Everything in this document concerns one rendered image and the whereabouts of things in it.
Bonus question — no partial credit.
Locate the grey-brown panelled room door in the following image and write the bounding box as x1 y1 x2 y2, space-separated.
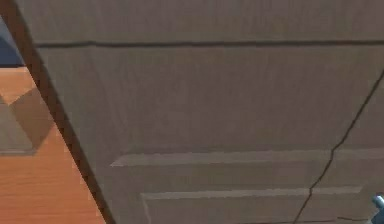
0 0 384 224

